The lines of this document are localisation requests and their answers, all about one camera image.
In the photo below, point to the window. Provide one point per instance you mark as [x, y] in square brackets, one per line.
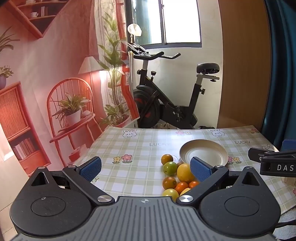
[175, 20]

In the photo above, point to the blue box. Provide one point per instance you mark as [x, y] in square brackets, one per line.
[289, 144]

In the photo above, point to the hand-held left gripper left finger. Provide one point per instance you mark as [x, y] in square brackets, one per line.
[91, 168]

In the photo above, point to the large yellow lemon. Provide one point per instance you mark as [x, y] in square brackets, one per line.
[184, 173]

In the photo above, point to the brown walnut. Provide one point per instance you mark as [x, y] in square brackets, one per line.
[179, 164]

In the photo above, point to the dark orange tangerine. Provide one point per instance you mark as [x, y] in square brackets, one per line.
[167, 159]
[169, 183]

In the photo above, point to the dark teal curtain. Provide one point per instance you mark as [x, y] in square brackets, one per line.
[282, 69]

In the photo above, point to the wooden door panel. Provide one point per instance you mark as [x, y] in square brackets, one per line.
[245, 69]

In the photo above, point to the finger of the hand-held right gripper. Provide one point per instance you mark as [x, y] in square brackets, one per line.
[254, 154]

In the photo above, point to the black exercise bike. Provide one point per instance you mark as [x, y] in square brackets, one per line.
[148, 104]

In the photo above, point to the green checked tablecloth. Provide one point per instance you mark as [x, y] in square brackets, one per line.
[138, 162]

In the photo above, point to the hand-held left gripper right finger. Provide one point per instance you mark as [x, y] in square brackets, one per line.
[200, 170]

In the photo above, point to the cream round plate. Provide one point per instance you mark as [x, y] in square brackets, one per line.
[208, 150]

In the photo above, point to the green apple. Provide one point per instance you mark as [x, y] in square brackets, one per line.
[170, 168]

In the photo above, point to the printed room wall backdrop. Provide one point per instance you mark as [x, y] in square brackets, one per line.
[46, 69]

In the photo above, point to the small bright orange mandarin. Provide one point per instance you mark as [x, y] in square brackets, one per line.
[181, 187]
[193, 184]

